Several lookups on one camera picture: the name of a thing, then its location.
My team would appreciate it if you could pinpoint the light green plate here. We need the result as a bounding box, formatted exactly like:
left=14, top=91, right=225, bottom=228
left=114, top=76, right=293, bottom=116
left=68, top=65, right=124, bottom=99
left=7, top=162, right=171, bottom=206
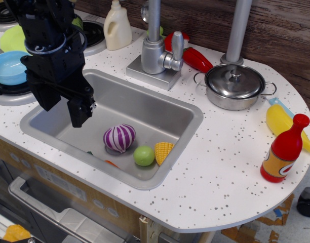
left=0, top=25, right=27, bottom=52

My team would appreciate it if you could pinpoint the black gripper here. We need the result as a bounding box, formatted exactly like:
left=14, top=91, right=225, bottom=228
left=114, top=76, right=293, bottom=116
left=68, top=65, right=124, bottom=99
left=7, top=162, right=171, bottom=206
left=21, top=52, right=96, bottom=128

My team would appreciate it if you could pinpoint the silver vertical pole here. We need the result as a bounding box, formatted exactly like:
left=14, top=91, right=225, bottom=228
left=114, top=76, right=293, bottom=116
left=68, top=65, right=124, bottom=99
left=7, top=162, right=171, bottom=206
left=220, top=0, right=253, bottom=64

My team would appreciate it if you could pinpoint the stove burner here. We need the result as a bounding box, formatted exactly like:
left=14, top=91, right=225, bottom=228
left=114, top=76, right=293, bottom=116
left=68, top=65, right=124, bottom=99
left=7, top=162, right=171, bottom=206
left=0, top=81, right=36, bottom=106
left=83, top=20, right=106, bottom=57
left=0, top=1, right=18, bottom=32

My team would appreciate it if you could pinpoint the silver round knob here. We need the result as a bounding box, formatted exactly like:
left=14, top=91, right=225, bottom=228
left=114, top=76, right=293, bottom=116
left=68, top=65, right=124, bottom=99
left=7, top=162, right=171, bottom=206
left=140, top=1, right=149, bottom=23

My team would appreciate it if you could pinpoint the back left stove burner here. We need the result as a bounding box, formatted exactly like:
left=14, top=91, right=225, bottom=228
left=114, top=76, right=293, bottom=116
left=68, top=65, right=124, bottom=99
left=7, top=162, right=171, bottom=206
left=0, top=1, right=18, bottom=32

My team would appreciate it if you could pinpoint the steel pot lid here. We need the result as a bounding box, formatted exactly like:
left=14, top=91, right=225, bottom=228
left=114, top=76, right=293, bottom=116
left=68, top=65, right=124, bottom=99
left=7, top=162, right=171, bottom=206
left=205, top=64, right=265, bottom=99

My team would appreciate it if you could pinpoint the purple striped toy onion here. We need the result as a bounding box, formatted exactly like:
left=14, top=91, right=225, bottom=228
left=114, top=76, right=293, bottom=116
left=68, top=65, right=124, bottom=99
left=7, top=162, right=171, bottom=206
left=103, top=124, right=136, bottom=153

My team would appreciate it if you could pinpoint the orange toy carrot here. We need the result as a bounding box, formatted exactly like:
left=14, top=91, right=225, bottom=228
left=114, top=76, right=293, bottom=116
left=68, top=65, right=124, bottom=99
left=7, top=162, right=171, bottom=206
left=105, top=160, right=121, bottom=169

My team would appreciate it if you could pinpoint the red ketchup bottle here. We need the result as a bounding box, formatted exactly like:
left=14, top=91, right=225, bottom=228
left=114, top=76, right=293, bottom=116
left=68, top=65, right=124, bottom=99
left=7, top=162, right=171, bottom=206
left=260, top=114, right=310, bottom=183

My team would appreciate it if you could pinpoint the cream detergent bottle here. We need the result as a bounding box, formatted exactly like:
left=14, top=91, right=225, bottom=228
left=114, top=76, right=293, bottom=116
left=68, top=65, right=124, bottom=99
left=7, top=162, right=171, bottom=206
left=103, top=1, right=132, bottom=51

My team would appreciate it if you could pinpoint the back right stove burner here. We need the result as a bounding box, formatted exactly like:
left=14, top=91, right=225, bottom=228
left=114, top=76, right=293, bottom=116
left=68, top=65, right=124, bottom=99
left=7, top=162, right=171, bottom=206
left=83, top=20, right=106, bottom=57

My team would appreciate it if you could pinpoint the green toy lime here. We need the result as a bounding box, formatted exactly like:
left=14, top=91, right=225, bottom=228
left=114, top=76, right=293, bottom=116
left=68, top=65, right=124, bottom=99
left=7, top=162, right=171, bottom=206
left=133, top=145, right=155, bottom=167

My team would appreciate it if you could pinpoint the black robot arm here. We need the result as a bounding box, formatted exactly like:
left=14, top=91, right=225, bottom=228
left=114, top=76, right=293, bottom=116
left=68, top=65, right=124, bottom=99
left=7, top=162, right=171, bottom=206
left=5, top=1, right=95, bottom=128

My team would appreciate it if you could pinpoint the silver toy faucet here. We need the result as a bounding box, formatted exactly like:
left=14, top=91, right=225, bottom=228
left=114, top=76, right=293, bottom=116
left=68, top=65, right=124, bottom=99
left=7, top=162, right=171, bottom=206
left=126, top=1, right=184, bottom=90

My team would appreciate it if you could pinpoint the grey sink basin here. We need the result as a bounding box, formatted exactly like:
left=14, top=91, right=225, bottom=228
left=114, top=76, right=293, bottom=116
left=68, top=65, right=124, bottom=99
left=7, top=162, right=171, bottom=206
left=20, top=69, right=203, bottom=190

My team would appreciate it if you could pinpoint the yellow toy corn piece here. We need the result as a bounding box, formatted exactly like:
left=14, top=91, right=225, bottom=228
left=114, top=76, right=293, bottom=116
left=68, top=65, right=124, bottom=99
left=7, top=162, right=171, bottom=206
left=154, top=142, right=174, bottom=166

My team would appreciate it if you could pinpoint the yellow toy banana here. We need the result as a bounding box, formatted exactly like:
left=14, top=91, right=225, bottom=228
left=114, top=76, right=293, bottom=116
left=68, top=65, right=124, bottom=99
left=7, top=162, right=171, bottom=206
left=266, top=104, right=310, bottom=152

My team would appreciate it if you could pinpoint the blue plastic bowl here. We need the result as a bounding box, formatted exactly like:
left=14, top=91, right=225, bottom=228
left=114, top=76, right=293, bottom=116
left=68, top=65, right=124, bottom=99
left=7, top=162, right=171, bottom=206
left=0, top=51, right=29, bottom=86

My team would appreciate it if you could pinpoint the light blue utensil handle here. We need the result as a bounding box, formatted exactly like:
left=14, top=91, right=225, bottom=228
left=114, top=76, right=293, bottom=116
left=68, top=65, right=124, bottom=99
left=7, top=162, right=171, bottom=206
left=268, top=97, right=294, bottom=118

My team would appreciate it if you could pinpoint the grey oven door handle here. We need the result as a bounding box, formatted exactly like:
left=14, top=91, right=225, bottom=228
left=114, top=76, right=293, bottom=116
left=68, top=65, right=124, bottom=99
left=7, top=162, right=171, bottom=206
left=9, top=177, right=138, bottom=242

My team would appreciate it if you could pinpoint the stainless steel pot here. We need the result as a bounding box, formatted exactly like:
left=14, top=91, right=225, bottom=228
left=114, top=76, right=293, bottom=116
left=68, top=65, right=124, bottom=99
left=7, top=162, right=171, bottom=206
left=193, top=64, right=277, bottom=111

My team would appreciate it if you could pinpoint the red toy pepper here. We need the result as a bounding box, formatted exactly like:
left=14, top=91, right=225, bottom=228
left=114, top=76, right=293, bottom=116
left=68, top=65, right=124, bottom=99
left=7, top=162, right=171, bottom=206
left=183, top=47, right=213, bottom=73

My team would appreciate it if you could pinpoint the black caster wheel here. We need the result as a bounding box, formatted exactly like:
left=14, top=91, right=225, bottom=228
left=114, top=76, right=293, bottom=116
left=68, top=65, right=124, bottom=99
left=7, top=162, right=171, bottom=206
left=296, top=187, right=310, bottom=217

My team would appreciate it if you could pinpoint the yellow cloth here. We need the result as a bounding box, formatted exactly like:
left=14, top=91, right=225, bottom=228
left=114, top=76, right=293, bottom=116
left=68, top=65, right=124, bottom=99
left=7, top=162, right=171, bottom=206
left=3, top=225, right=31, bottom=242

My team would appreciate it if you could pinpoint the front left stove burner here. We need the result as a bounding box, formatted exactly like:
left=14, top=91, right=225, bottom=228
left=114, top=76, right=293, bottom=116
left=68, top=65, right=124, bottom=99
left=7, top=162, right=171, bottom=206
left=0, top=81, right=36, bottom=106

